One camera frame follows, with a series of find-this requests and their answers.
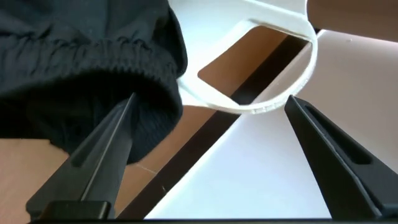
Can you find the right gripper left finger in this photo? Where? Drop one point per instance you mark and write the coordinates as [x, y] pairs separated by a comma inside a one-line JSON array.
[[99, 186]]

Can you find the white laundry basket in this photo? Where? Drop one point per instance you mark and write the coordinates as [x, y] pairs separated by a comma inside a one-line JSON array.
[[217, 18]]

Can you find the black garment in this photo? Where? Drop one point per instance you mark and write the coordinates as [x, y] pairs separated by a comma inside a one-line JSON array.
[[77, 62]]

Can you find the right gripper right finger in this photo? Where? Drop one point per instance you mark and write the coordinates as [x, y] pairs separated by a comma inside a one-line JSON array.
[[348, 186]]

